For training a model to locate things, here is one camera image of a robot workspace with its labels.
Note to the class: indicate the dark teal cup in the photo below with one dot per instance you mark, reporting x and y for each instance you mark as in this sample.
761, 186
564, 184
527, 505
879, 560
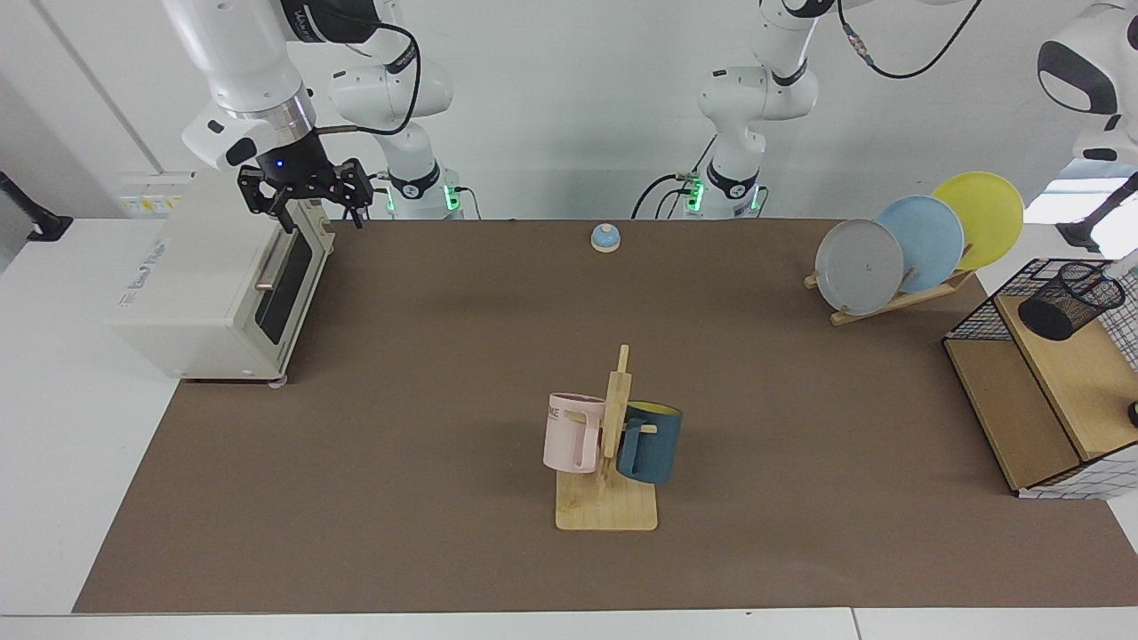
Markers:
649, 449

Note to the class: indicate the yellow plate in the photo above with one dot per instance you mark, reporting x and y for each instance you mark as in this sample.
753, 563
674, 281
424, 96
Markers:
987, 213

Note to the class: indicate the pink cup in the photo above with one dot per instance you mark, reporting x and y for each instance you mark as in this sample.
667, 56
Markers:
569, 440

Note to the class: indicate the black mesh pen holder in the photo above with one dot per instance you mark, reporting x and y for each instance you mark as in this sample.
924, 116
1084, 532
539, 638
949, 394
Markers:
1067, 307

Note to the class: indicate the white wall socket box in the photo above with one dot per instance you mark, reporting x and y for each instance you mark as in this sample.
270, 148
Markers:
156, 197

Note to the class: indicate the light blue plate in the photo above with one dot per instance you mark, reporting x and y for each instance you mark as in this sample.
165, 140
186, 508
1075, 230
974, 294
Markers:
929, 240

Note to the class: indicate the wooden cup stand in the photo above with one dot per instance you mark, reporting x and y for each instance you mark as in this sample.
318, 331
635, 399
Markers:
606, 511

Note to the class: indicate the pale toaster oven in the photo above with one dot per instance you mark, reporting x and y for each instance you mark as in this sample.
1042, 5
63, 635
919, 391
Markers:
187, 293

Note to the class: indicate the brown table cloth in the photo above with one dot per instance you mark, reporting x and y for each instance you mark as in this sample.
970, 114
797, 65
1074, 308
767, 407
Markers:
444, 444

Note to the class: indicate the wooden plate rack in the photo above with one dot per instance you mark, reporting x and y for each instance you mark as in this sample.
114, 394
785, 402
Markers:
898, 302

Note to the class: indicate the grey plate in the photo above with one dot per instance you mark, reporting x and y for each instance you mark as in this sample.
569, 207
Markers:
858, 267

